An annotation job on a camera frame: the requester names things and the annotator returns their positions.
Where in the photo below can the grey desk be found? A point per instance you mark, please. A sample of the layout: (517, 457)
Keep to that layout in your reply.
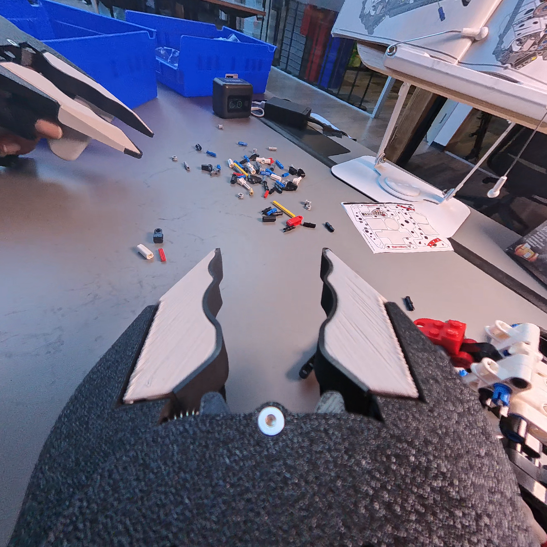
(85, 299)

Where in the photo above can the black desk pad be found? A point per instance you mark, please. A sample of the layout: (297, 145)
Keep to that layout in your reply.
(299, 141)

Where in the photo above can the white toy sleeve piece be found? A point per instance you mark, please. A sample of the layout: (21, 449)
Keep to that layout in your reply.
(145, 252)

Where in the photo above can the short black toy peg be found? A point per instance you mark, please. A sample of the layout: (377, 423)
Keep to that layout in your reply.
(408, 302)

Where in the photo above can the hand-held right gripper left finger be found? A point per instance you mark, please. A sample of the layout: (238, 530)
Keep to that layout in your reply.
(179, 342)

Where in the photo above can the person's left hand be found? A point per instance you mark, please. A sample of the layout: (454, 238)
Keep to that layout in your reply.
(21, 144)

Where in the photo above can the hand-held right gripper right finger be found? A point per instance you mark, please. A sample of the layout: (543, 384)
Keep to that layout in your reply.
(367, 342)

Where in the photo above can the toy truck set box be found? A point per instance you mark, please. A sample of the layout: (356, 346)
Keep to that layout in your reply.
(534, 252)

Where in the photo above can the sticker sheet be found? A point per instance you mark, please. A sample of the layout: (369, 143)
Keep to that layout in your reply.
(397, 229)

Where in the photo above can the white black toy truck model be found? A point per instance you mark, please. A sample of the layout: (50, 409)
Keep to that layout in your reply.
(513, 367)

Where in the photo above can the pile of small toy pieces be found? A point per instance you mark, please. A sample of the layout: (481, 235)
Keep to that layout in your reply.
(291, 182)

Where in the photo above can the black angled toy connector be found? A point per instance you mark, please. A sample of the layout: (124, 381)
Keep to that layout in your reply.
(158, 235)

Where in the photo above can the blue plastic bin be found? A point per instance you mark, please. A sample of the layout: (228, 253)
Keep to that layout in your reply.
(102, 68)
(214, 64)

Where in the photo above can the clear plastic bags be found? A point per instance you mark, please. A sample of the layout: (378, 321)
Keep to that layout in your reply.
(205, 43)

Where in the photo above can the small black cube device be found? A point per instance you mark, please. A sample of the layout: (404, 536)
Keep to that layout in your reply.
(232, 98)

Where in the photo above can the black power adapter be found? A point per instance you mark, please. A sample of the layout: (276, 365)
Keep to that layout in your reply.
(286, 111)

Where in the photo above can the open building instruction booklet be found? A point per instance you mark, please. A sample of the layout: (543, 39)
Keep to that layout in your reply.
(410, 17)

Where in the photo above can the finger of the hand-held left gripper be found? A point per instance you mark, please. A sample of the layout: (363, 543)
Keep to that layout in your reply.
(68, 107)
(94, 96)

